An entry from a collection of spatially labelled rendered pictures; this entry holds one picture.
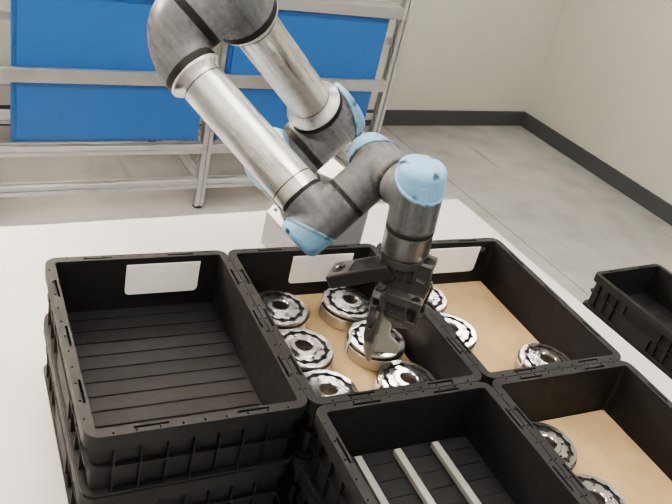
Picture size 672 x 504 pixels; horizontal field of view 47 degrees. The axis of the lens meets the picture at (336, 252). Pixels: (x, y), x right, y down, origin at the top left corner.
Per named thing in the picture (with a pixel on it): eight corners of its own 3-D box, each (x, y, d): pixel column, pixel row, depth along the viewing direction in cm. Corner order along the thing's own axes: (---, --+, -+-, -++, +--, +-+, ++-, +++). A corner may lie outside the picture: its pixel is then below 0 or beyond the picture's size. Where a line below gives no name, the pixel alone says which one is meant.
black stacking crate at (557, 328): (360, 293, 155) (373, 245, 149) (479, 284, 168) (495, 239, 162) (464, 434, 125) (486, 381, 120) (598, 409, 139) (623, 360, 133)
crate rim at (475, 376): (223, 260, 136) (225, 249, 135) (370, 253, 150) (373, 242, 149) (308, 418, 107) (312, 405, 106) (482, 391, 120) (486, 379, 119)
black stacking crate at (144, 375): (43, 318, 127) (44, 261, 122) (215, 305, 141) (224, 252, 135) (81, 506, 98) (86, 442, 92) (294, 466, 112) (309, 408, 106)
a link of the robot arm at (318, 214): (103, 26, 121) (307, 259, 115) (155, -21, 120) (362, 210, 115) (130, 50, 132) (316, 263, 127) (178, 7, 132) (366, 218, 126)
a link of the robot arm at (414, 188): (429, 146, 116) (462, 174, 110) (415, 208, 122) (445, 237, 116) (385, 152, 112) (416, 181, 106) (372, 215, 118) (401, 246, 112)
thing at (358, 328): (338, 325, 136) (339, 322, 135) (387, 320, 140) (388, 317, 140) (363, 362, 128) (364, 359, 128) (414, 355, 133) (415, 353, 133)
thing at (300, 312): (243, 295, 137) (243, 292, 137) (294, 291, 142) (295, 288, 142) (262, 329, 130) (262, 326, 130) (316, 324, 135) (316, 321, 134)
